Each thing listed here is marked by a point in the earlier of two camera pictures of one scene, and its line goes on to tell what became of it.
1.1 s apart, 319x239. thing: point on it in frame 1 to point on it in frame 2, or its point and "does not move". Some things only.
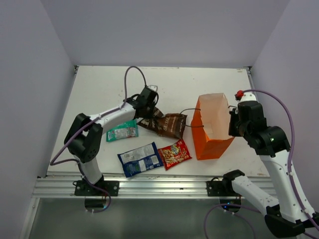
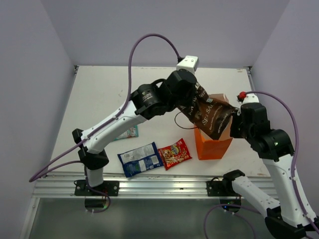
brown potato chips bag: [171, 125] to [212, 117]
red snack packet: [174, 154] does not move
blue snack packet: [140, 160] does not move
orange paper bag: [211, 125] does not move
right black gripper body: [236, 127] does not move
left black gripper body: [150, 111] to [186, 100]
